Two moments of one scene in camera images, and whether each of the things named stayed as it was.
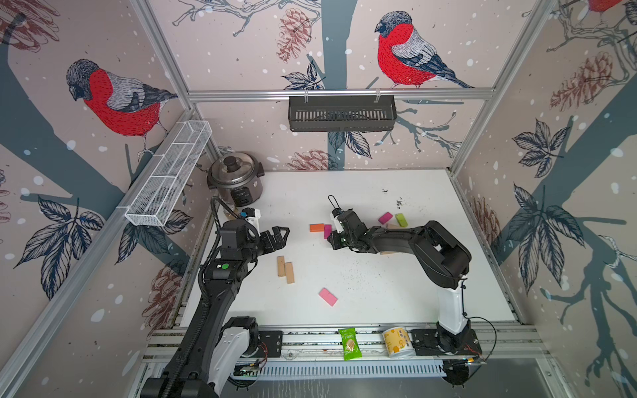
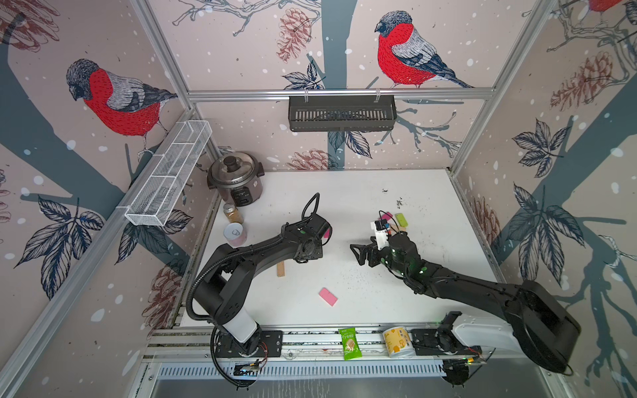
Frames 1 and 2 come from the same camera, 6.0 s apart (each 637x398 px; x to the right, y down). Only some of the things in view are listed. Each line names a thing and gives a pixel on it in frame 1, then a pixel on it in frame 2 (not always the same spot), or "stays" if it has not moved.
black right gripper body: [350, 239] -> [387, 259]
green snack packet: [350, 344] stays
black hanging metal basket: [342, 114] stays
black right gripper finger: [335, 240] -> [373, 258]
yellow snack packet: [397, 342] stays
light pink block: [328, 297] stays
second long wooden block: [280, 265] stays
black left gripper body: [255, 247] -> [317, 253]
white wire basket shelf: [152, 206] stays
